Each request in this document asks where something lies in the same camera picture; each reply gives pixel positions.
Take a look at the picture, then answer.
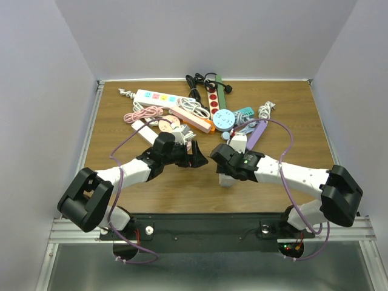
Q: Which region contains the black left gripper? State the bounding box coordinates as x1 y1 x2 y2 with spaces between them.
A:
162 139 207 169

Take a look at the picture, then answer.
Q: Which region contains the light blue power strip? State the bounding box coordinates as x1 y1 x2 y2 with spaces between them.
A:
219 132 236 187

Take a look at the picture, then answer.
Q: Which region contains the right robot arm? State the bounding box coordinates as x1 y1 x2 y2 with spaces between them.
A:
210 144 363 236

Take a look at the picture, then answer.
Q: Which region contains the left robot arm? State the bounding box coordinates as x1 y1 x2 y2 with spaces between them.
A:
57 132 208 232

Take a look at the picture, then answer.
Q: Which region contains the orange power strip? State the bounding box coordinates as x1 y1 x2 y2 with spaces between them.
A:
183 119 215 134

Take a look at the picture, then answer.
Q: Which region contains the pink power strip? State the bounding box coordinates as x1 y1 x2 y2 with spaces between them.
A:
169 106 202 122

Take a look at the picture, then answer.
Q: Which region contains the light blue round socket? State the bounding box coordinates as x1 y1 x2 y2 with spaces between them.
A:
212 109 236 132

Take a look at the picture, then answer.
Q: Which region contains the pink round socket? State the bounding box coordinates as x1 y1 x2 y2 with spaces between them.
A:
158 115 181 133

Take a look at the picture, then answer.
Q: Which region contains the plain white power strip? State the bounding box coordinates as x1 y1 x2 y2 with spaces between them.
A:
131 120 158 146

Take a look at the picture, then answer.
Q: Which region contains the red and cream power strip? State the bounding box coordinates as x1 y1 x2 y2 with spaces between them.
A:
205 80 220 119

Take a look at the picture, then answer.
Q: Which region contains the green power strip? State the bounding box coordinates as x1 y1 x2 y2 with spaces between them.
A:
215 75 227 109

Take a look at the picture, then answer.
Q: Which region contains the teal usb power strip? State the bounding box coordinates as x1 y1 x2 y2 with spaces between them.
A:
234 107 255 118

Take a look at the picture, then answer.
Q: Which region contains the purple power strip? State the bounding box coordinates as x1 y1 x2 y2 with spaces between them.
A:
246 121 267 150

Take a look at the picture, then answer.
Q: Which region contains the white strip with coloured sockets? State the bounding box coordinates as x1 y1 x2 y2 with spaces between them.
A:
133 89 195 107

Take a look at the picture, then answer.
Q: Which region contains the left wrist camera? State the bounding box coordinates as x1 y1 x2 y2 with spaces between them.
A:
172 124 193 144

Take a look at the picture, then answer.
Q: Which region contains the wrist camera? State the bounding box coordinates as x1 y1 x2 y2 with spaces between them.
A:
227 133 247 153
172 124 193 144

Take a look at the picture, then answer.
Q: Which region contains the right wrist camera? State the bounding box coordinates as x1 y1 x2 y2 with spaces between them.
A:
227 133 247 153

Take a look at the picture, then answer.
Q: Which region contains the white bundled cable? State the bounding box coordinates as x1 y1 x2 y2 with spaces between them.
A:
176 98 211 119

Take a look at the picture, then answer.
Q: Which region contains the grey-blue bundled cable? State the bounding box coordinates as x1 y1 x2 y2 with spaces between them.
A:
232 110 258 136

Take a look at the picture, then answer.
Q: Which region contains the black bundled cable with plug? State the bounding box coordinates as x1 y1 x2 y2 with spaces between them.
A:
185 72 234 101

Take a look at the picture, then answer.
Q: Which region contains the pink bundled cable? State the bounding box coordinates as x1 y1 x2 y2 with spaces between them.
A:
124 106 164 125

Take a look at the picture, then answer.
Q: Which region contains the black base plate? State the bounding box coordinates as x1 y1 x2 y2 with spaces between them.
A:
99 212 316 254

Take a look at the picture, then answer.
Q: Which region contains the white knotted cable with plug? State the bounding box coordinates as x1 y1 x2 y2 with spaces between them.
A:
257 101 276 121

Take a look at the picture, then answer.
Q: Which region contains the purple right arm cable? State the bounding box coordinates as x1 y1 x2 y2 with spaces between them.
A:
232 118 332 262

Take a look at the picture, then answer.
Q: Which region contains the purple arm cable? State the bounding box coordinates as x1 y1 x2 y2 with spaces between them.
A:
107 118 179 265
232 118 332 262

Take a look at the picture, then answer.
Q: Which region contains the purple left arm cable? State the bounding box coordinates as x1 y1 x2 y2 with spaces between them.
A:
107 118 179 265

